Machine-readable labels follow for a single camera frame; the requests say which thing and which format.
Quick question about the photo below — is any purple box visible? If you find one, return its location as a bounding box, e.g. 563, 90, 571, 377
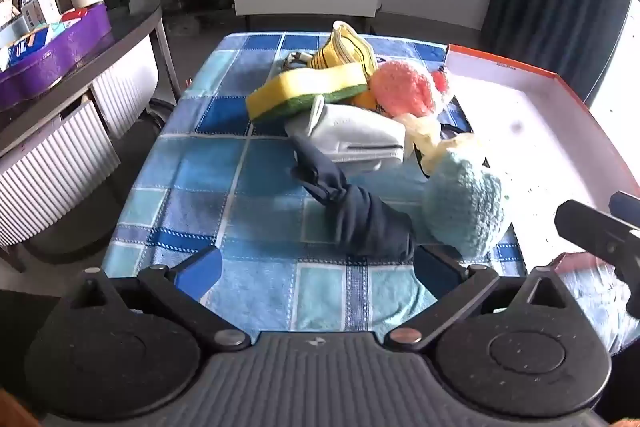
0, 3, 112, 100

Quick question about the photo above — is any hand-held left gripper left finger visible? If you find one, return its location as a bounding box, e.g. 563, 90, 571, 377
60, 248, 252, 352

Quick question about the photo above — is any blue checked tablecloth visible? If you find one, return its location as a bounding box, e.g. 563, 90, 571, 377
102, 32, 528, 343

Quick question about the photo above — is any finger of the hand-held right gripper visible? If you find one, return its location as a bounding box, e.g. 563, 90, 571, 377
554, 199, 640, 308
609, 191, 640, 228

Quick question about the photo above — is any cream cloth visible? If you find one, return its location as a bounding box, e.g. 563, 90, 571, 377
400, 113, 488, 178

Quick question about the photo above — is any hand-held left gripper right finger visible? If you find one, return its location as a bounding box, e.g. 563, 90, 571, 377
386, 246, 581, 350

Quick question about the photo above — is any dark side table ribbed front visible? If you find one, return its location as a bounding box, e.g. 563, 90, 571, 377
0, 0, 166, 273

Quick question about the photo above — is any orange cardboard box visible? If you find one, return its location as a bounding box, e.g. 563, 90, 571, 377
442, 43, 640, 278

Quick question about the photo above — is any yellow striped sock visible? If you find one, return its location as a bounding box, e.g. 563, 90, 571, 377
310, 21, 379, 80

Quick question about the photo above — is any navy blue cloth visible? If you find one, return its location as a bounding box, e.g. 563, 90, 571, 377
290, 134, 416, 258

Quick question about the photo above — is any yellow green sponge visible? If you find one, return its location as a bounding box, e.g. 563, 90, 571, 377
245, 63, 371, 124

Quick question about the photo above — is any light blue crochet hat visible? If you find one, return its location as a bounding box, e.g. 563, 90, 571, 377
422, 149, 512, 258

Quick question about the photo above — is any white face mask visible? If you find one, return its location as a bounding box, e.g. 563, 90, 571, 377
284, 98, 407, 172

